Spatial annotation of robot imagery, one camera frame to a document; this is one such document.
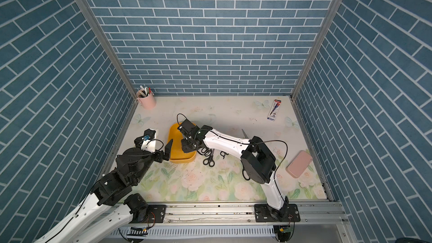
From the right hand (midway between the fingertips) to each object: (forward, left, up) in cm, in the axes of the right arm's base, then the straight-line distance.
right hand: (187, 148), depth 86 cm
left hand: (-4, +5, +17) cm, 18 cm away
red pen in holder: (+37, +33, +4) cm, 50 cm away
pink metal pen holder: (+33, +35, -4) cm, 48 cm away
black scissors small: (+3, -19, -9) cm, 21 cm away
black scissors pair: (-2, -12, -9) cm, 15 cm away
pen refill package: (+36, -50, -7) cm, 62 cm away
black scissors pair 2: (+3, -9, -8) cm, 13 cm away
